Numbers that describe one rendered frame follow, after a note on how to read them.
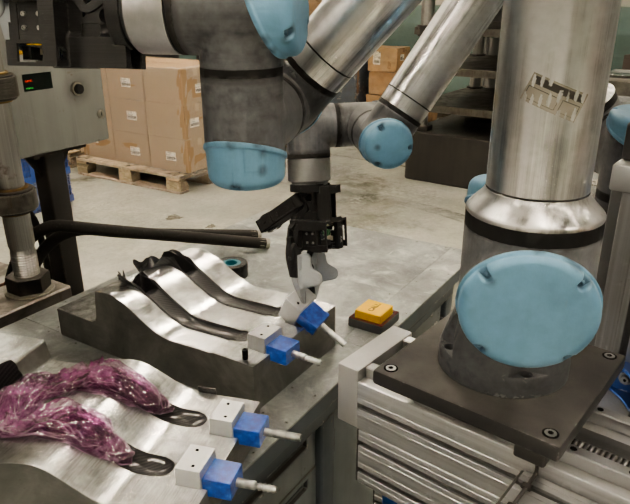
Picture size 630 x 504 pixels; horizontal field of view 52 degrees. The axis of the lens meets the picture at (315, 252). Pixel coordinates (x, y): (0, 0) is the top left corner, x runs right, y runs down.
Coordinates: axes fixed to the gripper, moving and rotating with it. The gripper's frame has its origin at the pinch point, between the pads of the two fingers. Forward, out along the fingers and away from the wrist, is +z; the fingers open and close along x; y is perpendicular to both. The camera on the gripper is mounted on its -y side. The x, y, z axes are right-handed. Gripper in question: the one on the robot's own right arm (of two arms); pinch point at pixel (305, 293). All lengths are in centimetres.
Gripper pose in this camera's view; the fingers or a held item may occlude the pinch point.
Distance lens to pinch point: 117.3
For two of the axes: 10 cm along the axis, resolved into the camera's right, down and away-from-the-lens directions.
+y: 8.4, 0.6, -5.4
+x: 5.4, -1.8, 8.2
